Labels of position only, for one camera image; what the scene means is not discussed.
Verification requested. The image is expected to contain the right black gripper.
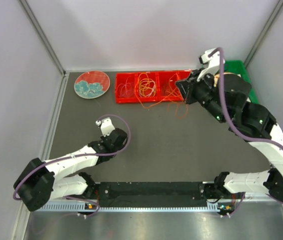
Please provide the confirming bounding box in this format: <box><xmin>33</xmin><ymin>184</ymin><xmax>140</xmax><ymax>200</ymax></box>
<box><xmin>175</xmin><ymin>68</ymin><xmax>229</xmax><ymax>125</ymax></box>

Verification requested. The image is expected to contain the red four-compartment bin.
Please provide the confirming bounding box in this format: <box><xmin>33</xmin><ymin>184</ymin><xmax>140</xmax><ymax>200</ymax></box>
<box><xmin>114</xmin><ymin>69</ymin><xmax>191</xmax><ymax>104</ymax></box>

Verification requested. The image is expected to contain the yellow wire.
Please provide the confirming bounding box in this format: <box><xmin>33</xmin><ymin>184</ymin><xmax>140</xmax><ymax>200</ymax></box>
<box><xmin>138</xmin><ymin>72</ymin><xmax>157</xmax><ymax>98</ymax></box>

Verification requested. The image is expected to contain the pink wire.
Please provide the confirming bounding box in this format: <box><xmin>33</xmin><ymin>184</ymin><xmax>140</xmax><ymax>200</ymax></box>
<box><xmin>117</xmin><ymin>76</ymin><xmax>135</xmax><ymax>98</ymax></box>

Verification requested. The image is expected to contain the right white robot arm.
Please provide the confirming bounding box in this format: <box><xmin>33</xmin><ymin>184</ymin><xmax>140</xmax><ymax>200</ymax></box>
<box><xmin>175</xmin><ymin>70</ymin><xmax>283</xmax><ymax>203</ymax></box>

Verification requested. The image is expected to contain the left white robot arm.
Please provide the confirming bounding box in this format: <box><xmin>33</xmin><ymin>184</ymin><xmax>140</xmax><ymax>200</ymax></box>
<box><xmin>13</xmin><ymin>128</ymin><xmax>128</xmax><ymax>212</ymax></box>

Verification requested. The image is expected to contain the beige bird pattern plate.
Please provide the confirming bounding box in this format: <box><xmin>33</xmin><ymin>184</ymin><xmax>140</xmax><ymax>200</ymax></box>
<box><xmin>213</xmin><ymin>72</ymin><xmax>232</xmax><ymax>88</ymax></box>

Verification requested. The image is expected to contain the green plastic tray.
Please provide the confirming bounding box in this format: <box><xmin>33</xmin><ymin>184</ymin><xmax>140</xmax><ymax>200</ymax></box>
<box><xmin>224</xmin><ymin>60</ymin><xmax>259</xmax><ymax>104</ymax></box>

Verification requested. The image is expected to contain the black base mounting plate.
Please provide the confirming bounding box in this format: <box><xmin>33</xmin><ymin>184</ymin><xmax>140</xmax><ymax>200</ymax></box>
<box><xmin>66</xmin><ymin>181</ymin><xmax>235</xmax><ymax>208</ymax></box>

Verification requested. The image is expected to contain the red blue floral plate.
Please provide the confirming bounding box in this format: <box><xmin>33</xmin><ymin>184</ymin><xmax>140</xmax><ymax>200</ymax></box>
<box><xmin>74</xmin><ymin>70</ymin><xmax>111</xmax><ymax>99</ymax></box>

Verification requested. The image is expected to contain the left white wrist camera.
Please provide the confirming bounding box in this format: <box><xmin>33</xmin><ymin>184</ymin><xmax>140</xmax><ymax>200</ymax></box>
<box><xmin>95</xmin><ymin>117</ymin><xmax>115</xmax><ymax>137</ymax></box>

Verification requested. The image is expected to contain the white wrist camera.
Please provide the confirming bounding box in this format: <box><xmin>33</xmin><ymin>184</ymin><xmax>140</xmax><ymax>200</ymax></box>
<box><xmin>95</xmin><ymin>117</ymin><xmax>115</xmax><ymax>137</ymax></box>
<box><xmin>197</xmin><ymin>48</ymin><xmax>221</xmax><ymax>82</ymax></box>

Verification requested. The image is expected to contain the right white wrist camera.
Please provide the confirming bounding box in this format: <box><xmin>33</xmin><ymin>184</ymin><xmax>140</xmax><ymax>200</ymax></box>
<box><xmin>197</xmin><ymin>48</ymin><xmax>221</xmax><ymax>82</ymax></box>

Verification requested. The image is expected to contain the grey slotted cable duct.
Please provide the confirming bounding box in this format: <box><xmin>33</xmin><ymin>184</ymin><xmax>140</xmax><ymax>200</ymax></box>
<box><xmin>38</xmin><ymin>201</ymin><xmax>220</xmax><ymax>213</ymax></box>

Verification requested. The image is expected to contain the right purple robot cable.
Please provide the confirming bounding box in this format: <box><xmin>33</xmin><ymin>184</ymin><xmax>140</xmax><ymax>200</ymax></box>
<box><xmin>210</xmin><ymin>46</ymin><xmax>283</xmax><ymax>212</ymax></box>

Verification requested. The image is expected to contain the aluminium frame right post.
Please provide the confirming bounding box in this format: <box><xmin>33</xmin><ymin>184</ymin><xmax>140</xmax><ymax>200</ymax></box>
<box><xmin>243</xmin><ymin>0</ymin><xmax>283</xmax><ymax>68</ymax></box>

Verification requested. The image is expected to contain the aluminium frame post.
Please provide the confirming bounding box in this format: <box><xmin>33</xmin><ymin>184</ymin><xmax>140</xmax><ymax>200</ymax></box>
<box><xmin>18</xmin><ymin>0</ymin><xmax>66</xmax><ymax>76</ymax></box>
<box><xmin>243</xmin><ymin>0</ymin><xmax>283</xmax><ymax>68</ymax></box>

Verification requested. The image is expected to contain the aluminium frame left post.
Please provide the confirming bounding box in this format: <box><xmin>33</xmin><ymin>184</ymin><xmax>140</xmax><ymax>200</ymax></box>
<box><xmin>18</xmin><ymin>0</ymin><xmax>66</xmax><ymax>76</ymax></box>

